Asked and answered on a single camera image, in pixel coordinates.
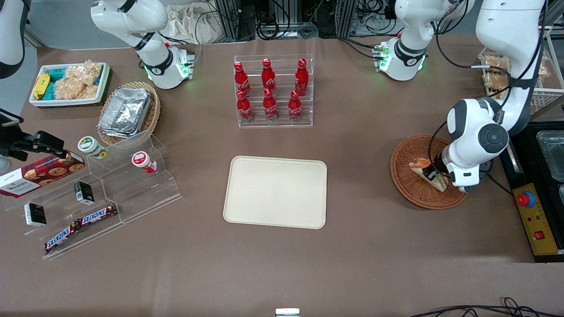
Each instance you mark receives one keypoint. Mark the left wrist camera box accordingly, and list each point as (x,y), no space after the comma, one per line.
(465,176)

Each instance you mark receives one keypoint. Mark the clear bag pastry snack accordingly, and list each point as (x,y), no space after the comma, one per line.
(495,64)
(493,82)

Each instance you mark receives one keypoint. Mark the yellow control panel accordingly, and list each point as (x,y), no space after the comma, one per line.
(539,220)

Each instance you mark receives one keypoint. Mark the aluminium foil container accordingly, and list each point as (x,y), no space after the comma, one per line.
(125,112)

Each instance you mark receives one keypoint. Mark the Walkers shortbread cookie box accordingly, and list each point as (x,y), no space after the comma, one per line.
(39,176)

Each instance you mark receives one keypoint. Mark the red emergency stop button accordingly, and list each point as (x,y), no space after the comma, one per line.
(525,199)

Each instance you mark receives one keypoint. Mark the green lid sunflower cup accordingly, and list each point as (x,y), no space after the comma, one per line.
(90,146)

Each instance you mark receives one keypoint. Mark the teal snack packet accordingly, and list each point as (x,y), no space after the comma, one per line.
(50,91)
(56,73)

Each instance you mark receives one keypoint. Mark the red lid snack cup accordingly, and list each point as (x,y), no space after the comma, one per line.
(143,162)

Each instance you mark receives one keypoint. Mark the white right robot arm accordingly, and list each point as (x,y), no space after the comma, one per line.
(158,66)

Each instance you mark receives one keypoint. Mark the small black carton box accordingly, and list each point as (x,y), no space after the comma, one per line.
(83,192)
(35,214)

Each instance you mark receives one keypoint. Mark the clear acrylic bottle rack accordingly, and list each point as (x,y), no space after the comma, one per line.
(273,121)

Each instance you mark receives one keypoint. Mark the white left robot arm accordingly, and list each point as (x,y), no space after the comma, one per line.
(506,44)

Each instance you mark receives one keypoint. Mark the triangle sandwich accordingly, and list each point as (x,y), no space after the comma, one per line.
(434,181)

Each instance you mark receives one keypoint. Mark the light wicker basket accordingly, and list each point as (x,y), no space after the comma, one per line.
(152,112)

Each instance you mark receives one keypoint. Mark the steel pan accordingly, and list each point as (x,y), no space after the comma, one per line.
(553,154)

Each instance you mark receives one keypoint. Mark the red rocker switch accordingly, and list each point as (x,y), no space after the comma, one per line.
(539,235)

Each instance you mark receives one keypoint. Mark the aluminium frame profile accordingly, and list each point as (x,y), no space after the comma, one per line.
(233,20)

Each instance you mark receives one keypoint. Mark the black control box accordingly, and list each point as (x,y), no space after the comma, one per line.
(517,158)

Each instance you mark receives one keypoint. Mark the clear bag rice crackers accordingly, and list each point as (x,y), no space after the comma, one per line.
(86,72)
(72,90)

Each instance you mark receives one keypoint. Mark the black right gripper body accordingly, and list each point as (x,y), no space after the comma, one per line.
(23,145)

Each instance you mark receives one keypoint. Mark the brown wicker basket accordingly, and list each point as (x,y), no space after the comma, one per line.
(410,185)

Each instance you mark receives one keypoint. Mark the cream plastic tray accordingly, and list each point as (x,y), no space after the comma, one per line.
(275,191)

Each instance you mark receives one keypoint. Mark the white plastic snack bin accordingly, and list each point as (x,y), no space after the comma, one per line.
(66,102)

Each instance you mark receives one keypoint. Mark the clear acrylic stepped riser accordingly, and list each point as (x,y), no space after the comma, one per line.
(141,189)
(57,207)

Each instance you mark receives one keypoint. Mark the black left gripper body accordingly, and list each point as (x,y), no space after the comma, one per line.
(438,162)

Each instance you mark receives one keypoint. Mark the Snickers chocolate bar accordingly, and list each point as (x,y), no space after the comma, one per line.
(61,237)
(98,214)

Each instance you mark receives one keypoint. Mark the red Coca-Cola bottle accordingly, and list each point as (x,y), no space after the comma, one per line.
(294,106)
(269,106)
(240,79)
(268,75)
(301,77)
(243,108)

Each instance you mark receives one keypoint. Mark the white cloth bag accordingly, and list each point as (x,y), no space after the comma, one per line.
(194,22)

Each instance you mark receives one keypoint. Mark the yellow snack packet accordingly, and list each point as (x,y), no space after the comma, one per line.
(41,86)

